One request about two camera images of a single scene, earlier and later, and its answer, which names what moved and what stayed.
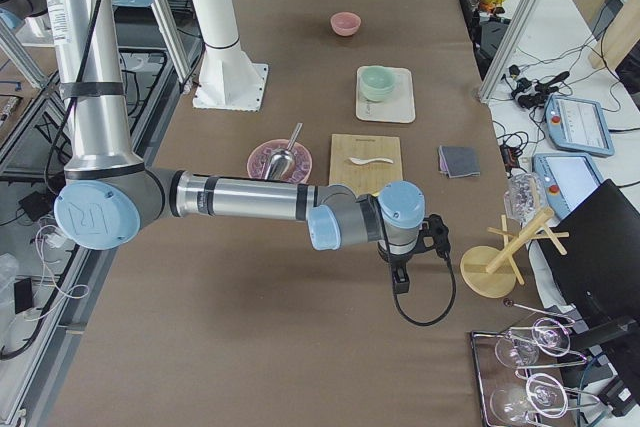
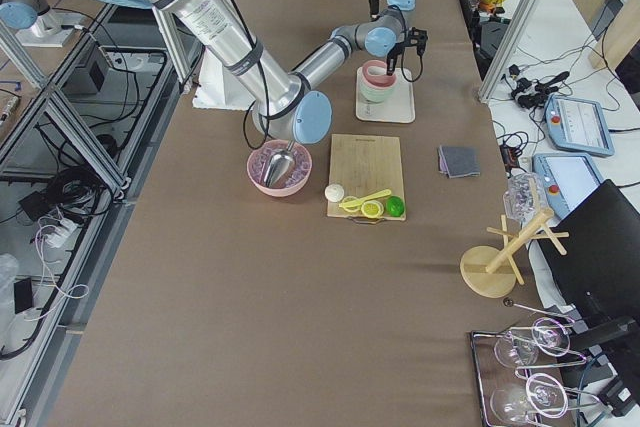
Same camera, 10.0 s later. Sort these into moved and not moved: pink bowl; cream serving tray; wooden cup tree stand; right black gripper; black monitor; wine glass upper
Moved: pink bowl; right black gripper
Not moved: wine glass upper; wooden cup tree stand; black monitor; cream serving tray
